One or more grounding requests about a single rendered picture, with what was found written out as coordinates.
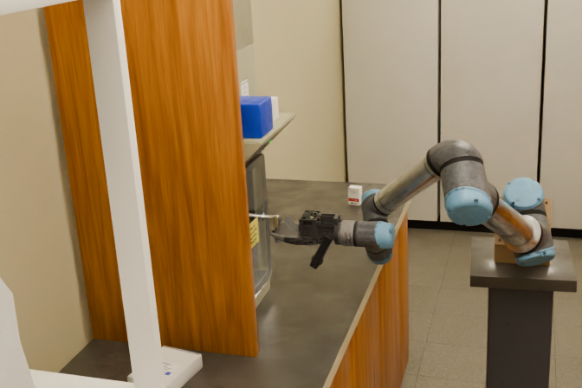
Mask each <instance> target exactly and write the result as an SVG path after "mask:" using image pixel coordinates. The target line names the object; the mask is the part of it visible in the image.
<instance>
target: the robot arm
mask: <svg viewBox="0 0 582 388"><path fill-rule="evenodd" d="M440 179H441V181H442V187H443V196H444V207H445V209H446V211H447V215H448V217H449V219H450V220H451V221H452V222H454V223H456V224H459V225H464V224H465V225H466V226H475V225H479V224H483V225H484V226H486V227H487V228H489V229H490V230H492V231H493V232H494V233H495V234H497V235H498V236H500V237H501V238H503V241H504V243H505V245H506V246H507V247H508V248H509V249H510V250H511V251H513V252H514V257H515V258H514V259H515V260H516V263H517V264H518V265H519V266H522V267H528V266H535V265H539V264H542V263H545V262H549V261H551V260H552V259H553V258H554V257H555V249H554V248H555V246H554V245H553V239H552V234H551V230H550V227H549V223H548V220H547V216H546V209H545V205H544V201H543V198H544V191H543V189H542V187H541V185H540V184H539V183H538V182H537V181H535V180H533V179H531V178H516V179H513V180H512V181H510V182H509V183H508V184H507V185H506V187H505V189H504V192H503V194H502V196H503V200H501V199H500V196H499V193H498V190H497V189H496V188H495V187H494V186H493V185H492V184H491V183H489V182H488V180H487V177H486V172H485V168H484V164H483V159H482V155H481V154H480V152H479V151H478V150H477V149H476V148H475V147H474V146H473V145H471V144H470V143H469V142H466V141H464V140H459V139H449V140H445V141H442V142H440V143H438V144H436V145H434V146H432V147H431V148H430V149H429V150H428V151H427V152H426V156H425V157H424V158H423V159H421V160H420V161H419V162H417V163H416V164H415V165H413V166H412V167H411V168H410V169H409V170H407V171H406V172H404V173H403V174H402V175H400V176H399V177H398V178H396V179H395V180H393V181H392V182H391V183H389V184H388V185H387V186H386V187H384V188H383V189H382V190H377V189H372V190H369V191H365V192H364V193H363V194H362V196H361V209H362V214H363V221H355V220H343V221H341V220H340V214H328V213H322V210H305V212H304V213H303V214H302V216H301V218H300V219H299V223H295V222H294V220H293V218H292V217H290V216H286V217H285V219H284V222H282V223H281V225H280V229H279V233H275V230H272V231H273V232H274V233H270V235H271V236H273V237H274V238H276V239H278V240H280V241H283V242H285V243H290V244H294V245H315V244H320V246H319V247H318V249H317V251H316V253H315V254H314V255H313V256H312V258H311V262H310V266H311V267H312V268H315V269H317V268H318V267H319V266H320V265H321V264H322V263H323V261H324V256H325V254H326V252H327V250H328V249H329V247H330V245H331V243H332V241H333V239H334V243H335V244H337V245H342V246H354V247H365V250H366V252H367V256H368V257H369V258H370V260H371V261H372V262H373V263H375V264H378V265H383V264H386V263H387V262H388V261H390V259H391V258H392V254H393V253H392V251H393V249H392V247H393V245H394V241H395V228H394V225H393V224H392V223H388V215H390V214H391V213H392V212H393V211H395V210H397V209H398V208H400V207H401V206H403V205H404V204H406V203H407V202H409V201H410V200H412V198H414V197H415V196H417V195H418V194H420V193H421V192H423V191H425V190H426V189H427V188H429V187H430V186H432V185H433V184H434V183H436V182H437V181H438V180H440ZM309 211H312V212H309ZM316 212H317V213H316Z"/></svg>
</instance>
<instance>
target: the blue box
mask: <svg viewBox="0 0 582 388"><path fill-rule="evenodd" d="M240 102H241V115H242V136H243V137H244V138H247V139H261V138H262V137H264V136H265V135H266V134H267V133H269V132H270V131H271V130H272V129H273V114H272V100H271V96H240Z"/></svg>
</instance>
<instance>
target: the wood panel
mask: <svg viewBox="0 0 582 388"><path fill-rule="evenodd" d="M120 7H121V15H122V22H123V30H124V37H125V45H126V58H127V66H128V73H129V81H130V88H131V96H132V103H133V117H134V124H135V132H136V139H137V146H138V154H139V168H140V175H141V182H142V190H143V197H144V205H145V218H146V226H147V233H148V241H149V248H150V255H151V263H152V277H153V284H154V291H155V299H156V306H157V314H158V327H159V335H160V342H161V346H169V347H173V348H181V349H188V350H196V351H204V352H218V353H226V354H233V355H241V356H249V357H256V355H257V354H258V353H259V342H258V331H257V318H256V307H255V285H254V274H253V262H252V250H251V239H250V227H249V206H248V194H247V183H246V171H245V159H244V148H243V126H242V115H241V102H240V91H239V80H238V68H237V57H236V34H235V23H234V11H233V0H120ZM44 13H45V18H46V24H47V31H48V41H49V47H50V54H51V59H52V65H53V71H54V77H55V88H56V94H57V100H58V106H59V112H60V118H61V129H62V135H63V141H64V146H65V153H66V159H67V165H68V175H69V182H70V187H71V193H72V199H73V206H74V216H75V222H76V229H77V234H78V240H79V246H80V252H81V263H82V269H83V274H84V281H85V287H86V293H87V304H88V310H89V316H90V321H91V327H92V334H93V339H98V340H113V341H120V342H128V338H127V331H126V319H125V313H124V306H123V300H122V293H121V286H120V274H119V267H118V261H117V254H116V248H115V241H114V234H113V222H112V215H111V209H110V202H109V196H108V188H107V176H106V170H105V163H104V157H103V150H102V144H101V136H100V124H99V118H98V111H97V105H96V98H95V91H94V79H93V72H92V66H91V59H90V53H89V46H88V39H87V27H86V20H85V14H84V7H83V1H82V0H76V1H72V2H67V3H59V4H55V5H50V6H46V7H44Z"/></svg>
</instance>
